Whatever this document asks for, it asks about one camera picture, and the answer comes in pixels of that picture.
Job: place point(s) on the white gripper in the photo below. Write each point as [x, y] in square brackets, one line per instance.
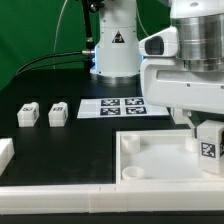
[165, 82]

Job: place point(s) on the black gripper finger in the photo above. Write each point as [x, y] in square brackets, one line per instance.
[222, 144]

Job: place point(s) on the white square tabletop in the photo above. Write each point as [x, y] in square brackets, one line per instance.
[158, 155]

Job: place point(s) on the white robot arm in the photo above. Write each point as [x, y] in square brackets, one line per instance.
[200, 26]

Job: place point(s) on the white obstacle fence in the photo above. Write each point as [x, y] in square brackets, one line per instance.
[130, 196]

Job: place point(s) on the white sheet with tags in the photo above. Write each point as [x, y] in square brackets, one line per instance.
[118, 107]

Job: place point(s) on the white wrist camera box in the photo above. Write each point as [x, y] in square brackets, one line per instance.
[161, 44]

